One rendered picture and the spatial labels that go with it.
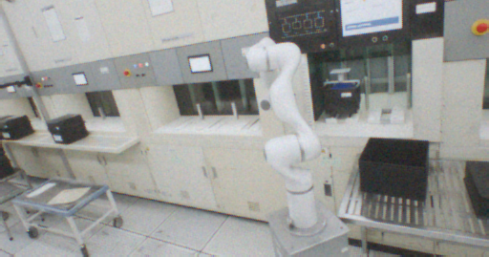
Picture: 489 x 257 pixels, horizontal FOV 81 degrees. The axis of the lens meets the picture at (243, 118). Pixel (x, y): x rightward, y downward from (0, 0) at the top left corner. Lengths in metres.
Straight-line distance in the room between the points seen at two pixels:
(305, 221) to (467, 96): 1.02
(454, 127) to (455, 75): 0.27
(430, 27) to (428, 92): 0.31
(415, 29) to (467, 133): 0.60
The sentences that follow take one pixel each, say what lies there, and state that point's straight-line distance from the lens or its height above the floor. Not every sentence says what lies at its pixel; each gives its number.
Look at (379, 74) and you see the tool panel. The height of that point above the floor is 1.03.
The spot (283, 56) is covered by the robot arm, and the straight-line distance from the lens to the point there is 1.18.
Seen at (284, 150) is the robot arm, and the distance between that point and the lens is 1.12.
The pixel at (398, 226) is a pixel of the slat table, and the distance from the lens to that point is 1.39.
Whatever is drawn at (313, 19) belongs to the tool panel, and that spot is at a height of 1.58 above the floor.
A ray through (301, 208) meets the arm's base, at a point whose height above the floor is 0.88.
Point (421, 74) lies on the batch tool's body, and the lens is 1.68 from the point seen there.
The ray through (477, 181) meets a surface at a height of 0.86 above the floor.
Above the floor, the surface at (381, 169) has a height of 0.90.
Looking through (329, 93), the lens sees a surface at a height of 1.09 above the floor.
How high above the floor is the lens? 1.65
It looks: 19 degrees down
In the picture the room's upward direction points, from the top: 11 degrees counter-clockwise
